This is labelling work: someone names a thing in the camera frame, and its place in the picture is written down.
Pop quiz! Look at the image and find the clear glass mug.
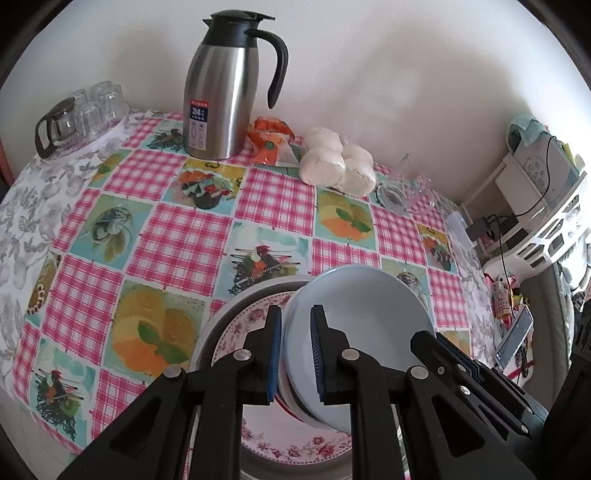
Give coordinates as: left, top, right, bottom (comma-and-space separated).
375, 157, 439, 214

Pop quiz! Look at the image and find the white plastic lattice basket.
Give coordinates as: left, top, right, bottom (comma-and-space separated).
482, 182, 591, 278

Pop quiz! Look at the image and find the bag of white steamed buns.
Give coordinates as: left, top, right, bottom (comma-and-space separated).
299, 127, 376, 197

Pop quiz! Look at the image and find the white power strip with charger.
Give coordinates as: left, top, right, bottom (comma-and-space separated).
445, 210, 474, 253

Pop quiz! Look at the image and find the colourful candy tube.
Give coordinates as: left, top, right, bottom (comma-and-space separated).
492, 274, 516, 320

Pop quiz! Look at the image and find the glass teapot with black handle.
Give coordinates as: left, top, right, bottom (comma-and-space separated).
34, 99, 79, 160

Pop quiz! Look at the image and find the smartphone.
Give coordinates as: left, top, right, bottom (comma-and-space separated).
495, 307, 534, 370

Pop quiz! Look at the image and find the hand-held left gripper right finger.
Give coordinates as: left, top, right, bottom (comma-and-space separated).
309, 304, 539, 480

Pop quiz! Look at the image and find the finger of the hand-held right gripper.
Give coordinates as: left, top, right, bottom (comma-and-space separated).
410, 330, 533, 438
435, 332, 539, 417

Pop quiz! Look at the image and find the clear glass cup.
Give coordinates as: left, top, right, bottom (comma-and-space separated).
90, 80, 127, 118
74, 104, 110, 138
68, 89, 94, 114

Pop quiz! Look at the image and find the small pale blue bowl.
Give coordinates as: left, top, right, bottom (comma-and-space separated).
283, 264, 437, 432

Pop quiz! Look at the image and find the round floral rim plate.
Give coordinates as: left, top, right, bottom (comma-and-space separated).
210, 291, 356, 472

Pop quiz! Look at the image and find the stainless steel thermos jug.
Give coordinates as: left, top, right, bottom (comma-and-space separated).
183, 13, 289, 160

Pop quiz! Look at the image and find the orange snack packet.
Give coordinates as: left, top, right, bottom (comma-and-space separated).
247, 116, 301, 167

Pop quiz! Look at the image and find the stainless steel basin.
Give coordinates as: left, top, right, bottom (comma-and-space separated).
196, 274, 416, 480

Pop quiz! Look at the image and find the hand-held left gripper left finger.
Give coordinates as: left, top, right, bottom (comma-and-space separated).
58, 305, 283, 480

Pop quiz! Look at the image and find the grey appliance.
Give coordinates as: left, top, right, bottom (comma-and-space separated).
508, 117, 578, 200

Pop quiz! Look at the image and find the glass teapot with cups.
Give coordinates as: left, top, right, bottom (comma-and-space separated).
44, 104, 132, 165

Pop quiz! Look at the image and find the black cable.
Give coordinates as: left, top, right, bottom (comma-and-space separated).
489, 135, 562, 223

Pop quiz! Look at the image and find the beige seat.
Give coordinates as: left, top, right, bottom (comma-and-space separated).
521, 272, 578, 393

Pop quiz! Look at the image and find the teal cloth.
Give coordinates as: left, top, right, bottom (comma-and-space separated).
508, 114, 550, 144

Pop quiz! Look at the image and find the black charger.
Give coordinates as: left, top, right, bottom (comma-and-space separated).
466, 219, 498, 241

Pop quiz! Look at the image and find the white shelf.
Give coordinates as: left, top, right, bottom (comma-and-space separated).
462, 152, 552, 220

